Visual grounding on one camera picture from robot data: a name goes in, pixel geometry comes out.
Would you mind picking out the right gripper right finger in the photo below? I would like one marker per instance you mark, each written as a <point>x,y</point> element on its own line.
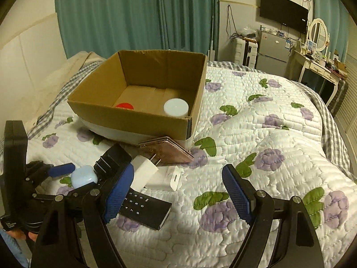
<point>241,192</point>

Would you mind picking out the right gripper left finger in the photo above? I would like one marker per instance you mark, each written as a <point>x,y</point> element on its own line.
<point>118,193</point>

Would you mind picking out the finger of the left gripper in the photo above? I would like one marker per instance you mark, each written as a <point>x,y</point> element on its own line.
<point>112,162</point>
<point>61,170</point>

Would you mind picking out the white charger plug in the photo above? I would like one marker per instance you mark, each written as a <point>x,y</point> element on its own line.
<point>144,169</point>

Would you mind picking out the light blue earbud case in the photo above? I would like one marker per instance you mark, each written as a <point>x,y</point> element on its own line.
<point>82,176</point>

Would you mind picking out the black remote control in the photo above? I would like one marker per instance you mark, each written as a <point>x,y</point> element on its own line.
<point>146,210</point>

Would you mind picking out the pink wallet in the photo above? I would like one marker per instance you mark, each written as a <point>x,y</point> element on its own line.
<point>166,149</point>

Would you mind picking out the red lid white jar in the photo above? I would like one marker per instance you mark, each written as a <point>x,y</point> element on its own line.
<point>125,105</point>

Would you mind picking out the white cylindrical bottle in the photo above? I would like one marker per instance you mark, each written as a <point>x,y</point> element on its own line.
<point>176,107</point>

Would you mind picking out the person left hand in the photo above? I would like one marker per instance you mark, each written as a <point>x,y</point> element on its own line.
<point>21,235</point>

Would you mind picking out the white small adapter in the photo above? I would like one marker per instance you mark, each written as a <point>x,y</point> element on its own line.
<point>165,179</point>

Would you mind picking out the floral white quilt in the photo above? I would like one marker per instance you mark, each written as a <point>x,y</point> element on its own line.
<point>277,134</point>

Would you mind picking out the brown cardboard box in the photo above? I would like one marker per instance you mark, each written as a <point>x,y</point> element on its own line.
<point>146,79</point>

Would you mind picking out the beige pillow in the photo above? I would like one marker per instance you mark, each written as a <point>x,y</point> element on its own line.
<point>30,108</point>

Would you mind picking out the white louvered wardrobe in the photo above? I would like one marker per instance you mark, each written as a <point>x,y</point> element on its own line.
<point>346,114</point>

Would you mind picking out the white suitcase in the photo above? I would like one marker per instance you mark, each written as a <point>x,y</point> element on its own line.
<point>245,52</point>

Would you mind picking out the white floor mop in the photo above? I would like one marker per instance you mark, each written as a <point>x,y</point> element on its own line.
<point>211,52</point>

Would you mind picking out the silver mini fridge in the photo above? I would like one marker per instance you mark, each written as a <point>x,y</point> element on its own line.
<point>273,54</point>

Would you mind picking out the green curtain left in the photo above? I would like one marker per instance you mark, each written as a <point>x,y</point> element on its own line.
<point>107,26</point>

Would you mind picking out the green curtain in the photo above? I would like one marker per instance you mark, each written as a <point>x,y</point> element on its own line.
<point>336,18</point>
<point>107,26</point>

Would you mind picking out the white dressing table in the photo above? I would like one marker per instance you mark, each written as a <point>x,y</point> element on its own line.
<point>299,63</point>

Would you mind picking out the oval vanity mirror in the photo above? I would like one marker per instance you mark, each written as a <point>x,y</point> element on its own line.
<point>318,37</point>

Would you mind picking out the green curtain right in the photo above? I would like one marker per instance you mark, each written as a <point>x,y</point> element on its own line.
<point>336,18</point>

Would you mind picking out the black wall television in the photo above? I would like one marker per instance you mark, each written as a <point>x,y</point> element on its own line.
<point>285,12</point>

